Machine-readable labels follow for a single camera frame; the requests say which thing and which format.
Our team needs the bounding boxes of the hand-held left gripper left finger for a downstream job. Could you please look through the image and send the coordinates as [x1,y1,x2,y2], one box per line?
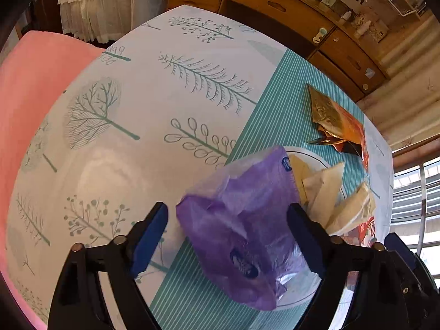
[48,202,169,330]

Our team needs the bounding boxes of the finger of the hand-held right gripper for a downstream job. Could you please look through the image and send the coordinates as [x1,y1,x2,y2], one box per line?
[384,233,425,282]

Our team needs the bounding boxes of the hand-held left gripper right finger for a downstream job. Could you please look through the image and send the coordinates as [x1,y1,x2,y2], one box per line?
[288,203,409,330]

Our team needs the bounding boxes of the purple plastic bag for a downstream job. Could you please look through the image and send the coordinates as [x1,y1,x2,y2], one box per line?
[176,145,322,310]

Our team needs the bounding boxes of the white plate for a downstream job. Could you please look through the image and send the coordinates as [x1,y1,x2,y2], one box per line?
[275,146,348,308]

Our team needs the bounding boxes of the metal window bars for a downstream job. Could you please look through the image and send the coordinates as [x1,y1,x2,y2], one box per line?
[392,158,440,258]

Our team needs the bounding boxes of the orange snack packet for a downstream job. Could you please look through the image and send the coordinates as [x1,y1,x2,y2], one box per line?
[306,84,370,171]

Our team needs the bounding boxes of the tree print tablecloth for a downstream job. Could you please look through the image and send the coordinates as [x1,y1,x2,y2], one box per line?
[5,5,394,330]

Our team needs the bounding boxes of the pink cloth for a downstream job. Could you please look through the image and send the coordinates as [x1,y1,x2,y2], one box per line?
[0,30,105,330]

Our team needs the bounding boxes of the wooden sideboard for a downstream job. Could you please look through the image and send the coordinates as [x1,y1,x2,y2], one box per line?
[167,0,427,103]

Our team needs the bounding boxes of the white lace cover cloth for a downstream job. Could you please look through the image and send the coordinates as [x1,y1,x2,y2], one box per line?
[58,0,169,43]

